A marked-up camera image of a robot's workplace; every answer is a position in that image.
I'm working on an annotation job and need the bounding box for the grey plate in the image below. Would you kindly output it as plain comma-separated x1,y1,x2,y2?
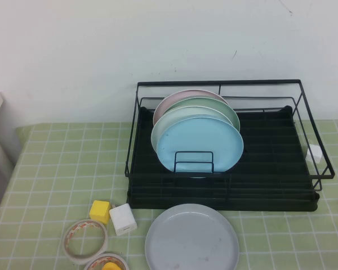
145,202,239,270

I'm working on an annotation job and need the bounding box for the pale mint plate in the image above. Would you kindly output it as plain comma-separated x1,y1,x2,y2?
150,106,234,152

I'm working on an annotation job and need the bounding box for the pink plate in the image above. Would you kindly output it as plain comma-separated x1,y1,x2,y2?
153,89,229,127

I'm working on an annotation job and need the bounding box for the blue plate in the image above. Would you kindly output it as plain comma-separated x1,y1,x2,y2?
156,114,244,179

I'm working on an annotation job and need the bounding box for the green plate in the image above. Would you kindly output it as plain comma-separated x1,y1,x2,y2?
163,95,241,132

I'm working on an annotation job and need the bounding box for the white charger adapter with port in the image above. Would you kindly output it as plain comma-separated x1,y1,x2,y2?
109,203,137,236

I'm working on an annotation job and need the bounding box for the black plastic drip tray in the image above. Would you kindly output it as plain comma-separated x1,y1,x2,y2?
128,105,319,212

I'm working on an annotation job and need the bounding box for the yellow cube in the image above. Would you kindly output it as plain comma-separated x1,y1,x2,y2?
89,200,111,225

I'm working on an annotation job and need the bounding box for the green checked tablecloth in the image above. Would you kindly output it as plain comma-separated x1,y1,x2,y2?
0,119,338,270

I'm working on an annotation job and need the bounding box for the white tape roll orange print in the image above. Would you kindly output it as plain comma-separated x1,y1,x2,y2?
83,252,129,270

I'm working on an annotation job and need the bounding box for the large white tape roll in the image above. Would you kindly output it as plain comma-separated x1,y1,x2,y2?
63,219,109,265

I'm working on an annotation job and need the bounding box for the black wire dish rack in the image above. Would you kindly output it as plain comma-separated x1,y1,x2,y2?
124,79,335,198

